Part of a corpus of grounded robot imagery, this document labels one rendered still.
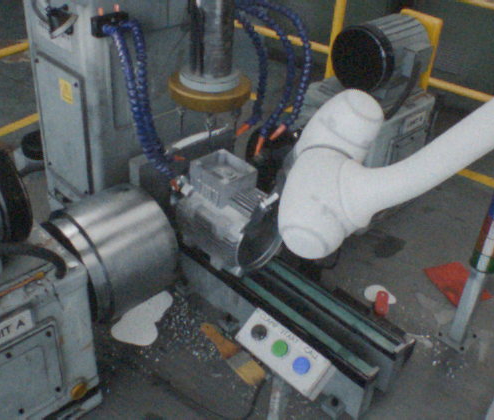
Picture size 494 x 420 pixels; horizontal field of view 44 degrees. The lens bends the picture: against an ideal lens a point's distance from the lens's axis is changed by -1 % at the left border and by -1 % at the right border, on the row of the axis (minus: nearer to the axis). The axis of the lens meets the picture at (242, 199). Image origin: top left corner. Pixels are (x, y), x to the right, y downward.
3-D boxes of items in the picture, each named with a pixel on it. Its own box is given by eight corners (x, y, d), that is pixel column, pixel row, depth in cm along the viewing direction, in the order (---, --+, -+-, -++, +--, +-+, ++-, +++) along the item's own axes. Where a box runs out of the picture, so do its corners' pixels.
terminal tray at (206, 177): (188, 188, 145) (188, 161, 141) (222, 173, 151) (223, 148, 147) (222, 211, 138) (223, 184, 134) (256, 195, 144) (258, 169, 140)
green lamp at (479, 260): (464, 263, 135) (470, 247, 132) (477, 252, 138) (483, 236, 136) (489, 277, 131) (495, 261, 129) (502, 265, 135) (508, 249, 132)
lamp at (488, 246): (470, 247, 132) (476, 230, 130) (483, 236, 136) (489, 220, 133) (495, 261, 129) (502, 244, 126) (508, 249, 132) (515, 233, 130)
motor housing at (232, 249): (174, 246, 151) (174, 180, 140) (231, 218, 162) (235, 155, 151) (228, 290, 139) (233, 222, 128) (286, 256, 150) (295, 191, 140)
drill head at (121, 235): (-15, 315, 129) (-38, 219, 115) (128, 245, 151) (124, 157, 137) (47, 388, 115) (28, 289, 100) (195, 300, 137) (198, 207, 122)
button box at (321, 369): (243, 345, 115) (232, 337, 111) (266, 314, 116) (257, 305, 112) (313, 402, 105) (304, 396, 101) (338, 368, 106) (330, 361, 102)
